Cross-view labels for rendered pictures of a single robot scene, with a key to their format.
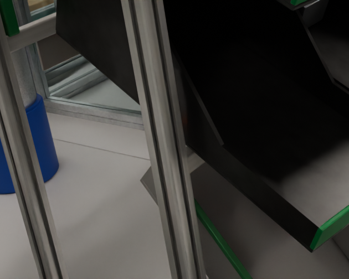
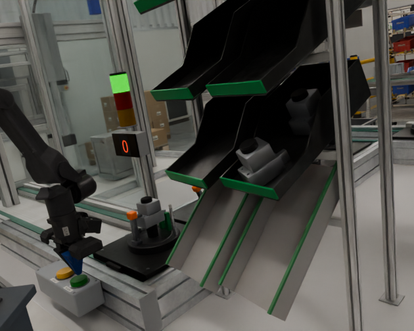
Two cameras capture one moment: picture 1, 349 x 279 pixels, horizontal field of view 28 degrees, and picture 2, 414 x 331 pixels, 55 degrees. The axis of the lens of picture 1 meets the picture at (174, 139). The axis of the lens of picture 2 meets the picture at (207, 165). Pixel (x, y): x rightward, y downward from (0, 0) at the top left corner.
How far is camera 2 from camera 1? 99 cm
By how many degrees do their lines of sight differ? 88
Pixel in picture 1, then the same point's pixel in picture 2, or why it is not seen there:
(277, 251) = (234, 207)
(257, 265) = (227, 204)
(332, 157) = (207, 168)
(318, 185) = (194, 170)
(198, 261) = not seen: hidden behind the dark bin
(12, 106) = not seen: hidden behind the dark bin
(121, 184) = not seen: outside the picture
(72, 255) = (399, 237)
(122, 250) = (409, 251)
